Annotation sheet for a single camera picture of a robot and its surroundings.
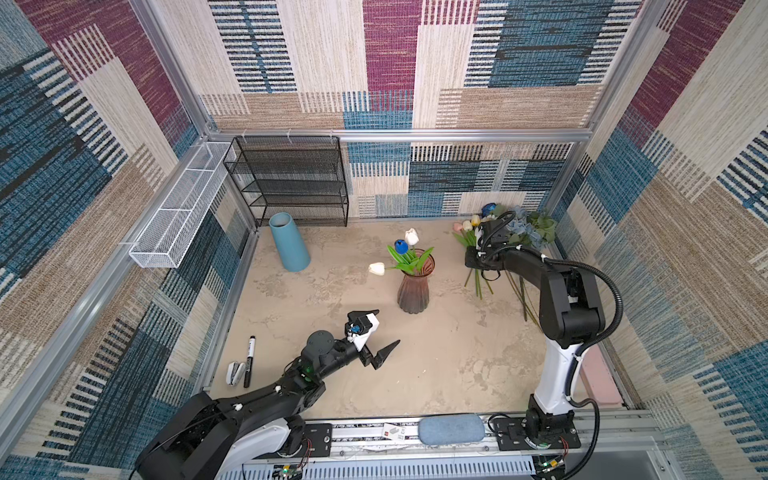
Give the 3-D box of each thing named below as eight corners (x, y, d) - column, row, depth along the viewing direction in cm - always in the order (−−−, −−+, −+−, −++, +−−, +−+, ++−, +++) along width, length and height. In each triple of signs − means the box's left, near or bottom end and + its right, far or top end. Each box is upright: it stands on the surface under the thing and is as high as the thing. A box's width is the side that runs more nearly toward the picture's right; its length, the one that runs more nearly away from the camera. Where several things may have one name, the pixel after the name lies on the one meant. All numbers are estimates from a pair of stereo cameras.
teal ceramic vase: (284, 272, 108) (264, 232, 91) (289, 253, 114) (271, 211, 97) (308, 272, 108) (293, 231, 91) (312, 253, 113) (298, 211, 97)
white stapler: (225, 385, 84) (222, 382, 82) (232, 364, 87) (229, 361, 86) (239, 385, 84) (236, 382, 82) (246, 364, 87) (242, 361, 86)
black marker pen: (246, 387, 85) (243, 384, 83) (252, 339, 94) (249, 336, 91) (250, 386, 85) (246, 384, 83) (256, 339, 94) (253, 335, 92)
